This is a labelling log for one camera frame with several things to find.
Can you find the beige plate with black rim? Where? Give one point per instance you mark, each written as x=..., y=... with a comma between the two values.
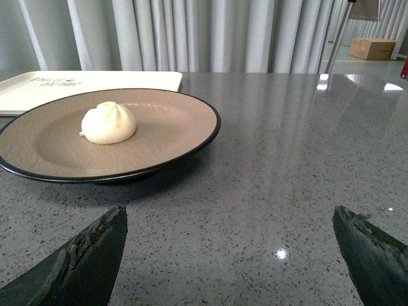
x=44, y=143

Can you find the red object at edge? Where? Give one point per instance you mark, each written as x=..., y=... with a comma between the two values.
x=404, y=71

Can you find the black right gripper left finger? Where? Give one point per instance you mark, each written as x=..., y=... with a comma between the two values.
x=83, y=271

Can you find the white steamed bun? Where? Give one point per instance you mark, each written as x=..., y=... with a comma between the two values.
x=108, y=123

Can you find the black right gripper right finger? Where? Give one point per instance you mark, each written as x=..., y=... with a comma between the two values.
x=376, y=261

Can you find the brown cardboard box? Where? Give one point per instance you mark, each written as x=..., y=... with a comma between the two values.
x=372, y=49

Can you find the grey pleated curtain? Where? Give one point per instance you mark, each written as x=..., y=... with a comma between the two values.
x=188, y=36

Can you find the metal stand pole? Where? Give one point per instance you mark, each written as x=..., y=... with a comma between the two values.
x=339, y=37

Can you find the cream rectangular serving tray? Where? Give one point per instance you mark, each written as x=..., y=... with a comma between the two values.
x=31, y=89

